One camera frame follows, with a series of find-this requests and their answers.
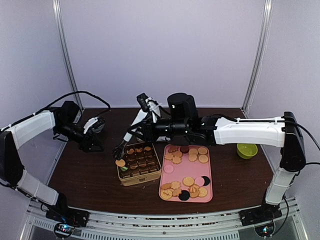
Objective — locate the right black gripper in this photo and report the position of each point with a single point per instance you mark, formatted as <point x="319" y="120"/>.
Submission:
<point x="148" y="134"/>

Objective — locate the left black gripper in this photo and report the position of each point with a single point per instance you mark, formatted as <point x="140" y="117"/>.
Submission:
<point x="86" y="143"/>

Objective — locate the metal tongs white handle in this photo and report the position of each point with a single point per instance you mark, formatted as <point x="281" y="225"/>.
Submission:
<point x="119" y="150"/>

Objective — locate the plain round tan cookie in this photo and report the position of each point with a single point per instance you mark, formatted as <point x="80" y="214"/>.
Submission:
<point x="120" y="163"/>

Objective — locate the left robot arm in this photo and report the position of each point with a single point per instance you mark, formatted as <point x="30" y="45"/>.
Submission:
<point x="26" y="156"/>

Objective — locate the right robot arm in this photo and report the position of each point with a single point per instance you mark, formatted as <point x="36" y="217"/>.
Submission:
<point x="218" y="129"/>

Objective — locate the light blue ceramic bowl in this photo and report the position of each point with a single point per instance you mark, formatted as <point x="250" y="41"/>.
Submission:
<point x="98" y="125"/>

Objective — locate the gold cookie tin box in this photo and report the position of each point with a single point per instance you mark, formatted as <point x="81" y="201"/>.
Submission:
<point x="142" y="162"/>

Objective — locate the green round cookie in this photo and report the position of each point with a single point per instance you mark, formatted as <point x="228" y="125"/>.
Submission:
<point x="123" y="169"/>

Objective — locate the brown chocolate round cookie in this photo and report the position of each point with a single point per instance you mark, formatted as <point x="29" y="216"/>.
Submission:
<point x="184" y="149"/>

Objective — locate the pink round cookie upper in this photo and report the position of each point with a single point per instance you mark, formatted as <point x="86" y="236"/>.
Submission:
<point x="168" y="169"/>

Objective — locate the pink round cookie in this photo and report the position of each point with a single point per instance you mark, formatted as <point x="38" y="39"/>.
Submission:
<point x="200" y="181"/>
<point x="168" y="169"/>

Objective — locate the pink plastic tray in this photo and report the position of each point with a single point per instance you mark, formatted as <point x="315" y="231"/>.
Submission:
<point x="187" y="167"/>

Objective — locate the clock face round cookie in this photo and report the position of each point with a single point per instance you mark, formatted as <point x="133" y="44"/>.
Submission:
<point x="166" y="194"/>

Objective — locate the pink round cookie lower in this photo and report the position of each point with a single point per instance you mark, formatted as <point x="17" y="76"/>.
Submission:
<point x="200" y="181"/>

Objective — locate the black sandwich cookie bottom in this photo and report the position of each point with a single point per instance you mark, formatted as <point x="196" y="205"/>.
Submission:
<point x="184" y="195"/>

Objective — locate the black sandwich cookie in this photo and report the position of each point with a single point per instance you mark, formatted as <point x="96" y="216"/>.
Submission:
<point x="207" y="180"/>
<point x="184" y="195"/>

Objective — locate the swirl butter cookie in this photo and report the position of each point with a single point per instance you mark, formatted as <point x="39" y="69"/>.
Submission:
<point x="193" y="188"/>

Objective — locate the black sandwich cookie right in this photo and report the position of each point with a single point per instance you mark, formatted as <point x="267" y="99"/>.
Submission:
<point x="207" y="180"/>

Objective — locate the green plastic bowl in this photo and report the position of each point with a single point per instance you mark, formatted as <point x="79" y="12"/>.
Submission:
<point x="246" y="151"/>

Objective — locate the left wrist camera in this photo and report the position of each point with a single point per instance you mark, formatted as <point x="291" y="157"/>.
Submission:
<point x="87" y="126"/>

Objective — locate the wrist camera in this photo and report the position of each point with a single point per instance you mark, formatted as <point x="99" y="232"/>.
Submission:
<point x="87" y="126"/>
<point x="149" y="108"/>

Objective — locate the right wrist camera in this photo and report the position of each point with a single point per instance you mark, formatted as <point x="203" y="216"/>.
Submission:
<point x="149" y="108"/>

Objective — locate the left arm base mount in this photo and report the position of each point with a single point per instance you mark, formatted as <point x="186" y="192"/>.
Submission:
<point x="73" y="217"/>

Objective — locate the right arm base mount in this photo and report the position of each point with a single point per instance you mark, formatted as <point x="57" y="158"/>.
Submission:
<point x="257" y="215"/>

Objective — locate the right aluminium frame post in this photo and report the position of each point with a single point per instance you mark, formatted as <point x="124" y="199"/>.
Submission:
<point x="258" y="60"/>

